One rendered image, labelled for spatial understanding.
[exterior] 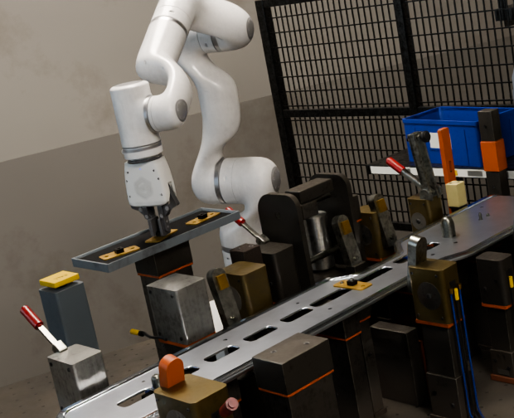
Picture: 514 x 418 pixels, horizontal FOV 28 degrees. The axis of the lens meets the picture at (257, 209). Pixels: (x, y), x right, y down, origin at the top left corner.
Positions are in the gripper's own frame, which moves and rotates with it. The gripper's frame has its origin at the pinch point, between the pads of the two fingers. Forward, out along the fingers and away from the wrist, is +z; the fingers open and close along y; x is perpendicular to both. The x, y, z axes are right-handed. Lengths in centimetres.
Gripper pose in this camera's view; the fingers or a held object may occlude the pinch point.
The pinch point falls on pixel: (159, 226)
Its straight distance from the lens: 227.7
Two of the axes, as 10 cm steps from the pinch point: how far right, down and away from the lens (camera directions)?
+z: 1.8, 9.5, 2.4
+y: 8.7, -0.5, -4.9
